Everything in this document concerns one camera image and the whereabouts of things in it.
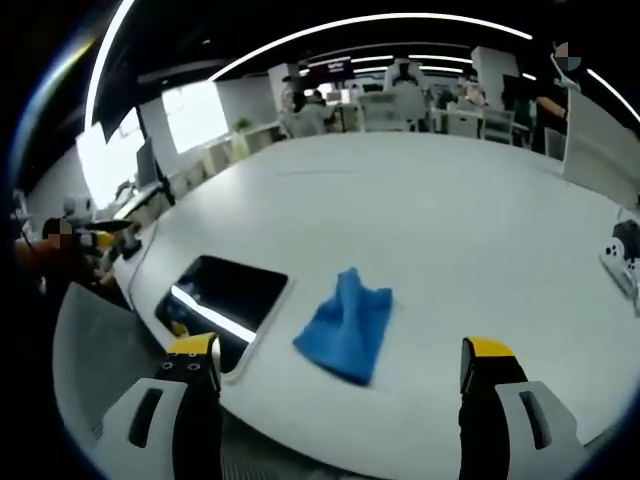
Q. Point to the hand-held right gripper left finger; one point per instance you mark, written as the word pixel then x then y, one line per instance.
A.
pixel 165 400

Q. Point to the green potted plant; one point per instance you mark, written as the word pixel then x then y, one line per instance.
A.
pixel 241 123

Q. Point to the grey mesh office chair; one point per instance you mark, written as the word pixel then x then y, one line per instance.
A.
pixel 100 360

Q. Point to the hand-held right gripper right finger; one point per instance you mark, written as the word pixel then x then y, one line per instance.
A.
pixel 505 400

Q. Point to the white game controller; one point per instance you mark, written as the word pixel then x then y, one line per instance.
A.
pixel 619 254

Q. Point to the white mesh chair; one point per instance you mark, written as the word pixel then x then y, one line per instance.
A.
pixel 390 112

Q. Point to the black tablet screen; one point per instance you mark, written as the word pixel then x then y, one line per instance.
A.
pixel 225 300

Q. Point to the white humanoid robot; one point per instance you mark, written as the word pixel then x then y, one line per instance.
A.
pixel 406 77

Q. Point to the blue cleaning cloth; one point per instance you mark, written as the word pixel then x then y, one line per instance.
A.
pixel 345 330

